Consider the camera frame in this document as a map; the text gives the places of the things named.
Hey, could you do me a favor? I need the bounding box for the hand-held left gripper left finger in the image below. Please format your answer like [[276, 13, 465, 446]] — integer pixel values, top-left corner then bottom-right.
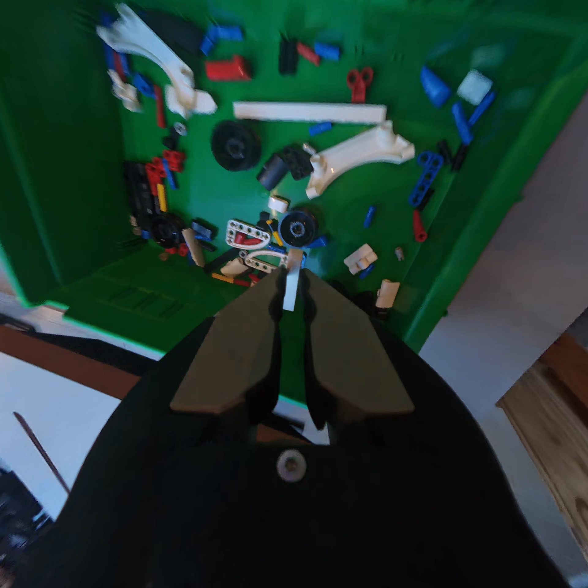
[[170, 269, 283, 423]]

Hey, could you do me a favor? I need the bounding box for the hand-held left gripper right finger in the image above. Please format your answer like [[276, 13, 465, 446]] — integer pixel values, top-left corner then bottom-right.
[[301, 269, 415, 430]]

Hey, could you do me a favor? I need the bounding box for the thin white toy beam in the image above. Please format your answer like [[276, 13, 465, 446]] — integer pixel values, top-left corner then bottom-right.
[[282, 248, 305, 312]]

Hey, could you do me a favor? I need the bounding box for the black toy wheel rim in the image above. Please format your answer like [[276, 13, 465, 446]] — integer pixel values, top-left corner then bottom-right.
[[279, 210, 319, 247], [149, 213, 184, 249], [211, 120, 262, 172]]

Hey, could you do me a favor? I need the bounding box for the green plastic bin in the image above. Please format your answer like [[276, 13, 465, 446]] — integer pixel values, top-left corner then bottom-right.
[[0, 0, 588, 405]]

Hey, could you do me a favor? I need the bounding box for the pile of small toy bricks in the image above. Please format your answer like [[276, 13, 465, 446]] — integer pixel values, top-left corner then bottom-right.
[[96, 4, 497, 322]]

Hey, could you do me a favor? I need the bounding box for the white toy arch piece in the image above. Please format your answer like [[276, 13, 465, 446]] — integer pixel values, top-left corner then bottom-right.
[[96, 4, 217, 119], [305, 120, 415, 199]]

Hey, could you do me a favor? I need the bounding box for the long white toy beam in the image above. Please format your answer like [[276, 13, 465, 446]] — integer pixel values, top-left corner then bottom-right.
[[233, 101, 387, 125]]

